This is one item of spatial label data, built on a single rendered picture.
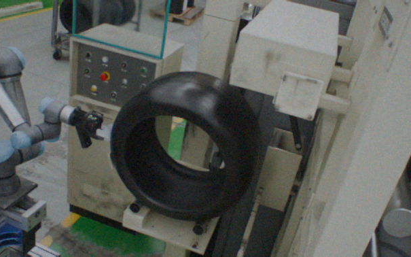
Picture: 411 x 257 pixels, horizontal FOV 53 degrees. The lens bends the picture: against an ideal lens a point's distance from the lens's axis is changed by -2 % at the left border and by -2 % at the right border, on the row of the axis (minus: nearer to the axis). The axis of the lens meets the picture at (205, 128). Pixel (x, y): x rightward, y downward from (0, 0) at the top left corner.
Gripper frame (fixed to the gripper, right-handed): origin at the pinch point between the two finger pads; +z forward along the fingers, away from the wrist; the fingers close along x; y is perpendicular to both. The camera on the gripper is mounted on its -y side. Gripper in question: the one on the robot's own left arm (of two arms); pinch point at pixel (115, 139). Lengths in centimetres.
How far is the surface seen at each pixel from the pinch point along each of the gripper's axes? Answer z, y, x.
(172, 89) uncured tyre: 19.9, 35.3, -8.0
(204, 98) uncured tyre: 31.8, 36.6, -8.2
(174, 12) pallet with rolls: -178, -113, 605
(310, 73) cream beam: 60, 67, -36
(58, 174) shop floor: -79, -122, 98
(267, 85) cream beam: 51, 60, -35
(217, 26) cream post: 22, 52, 27
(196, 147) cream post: 29.4, -4.3, 26.8
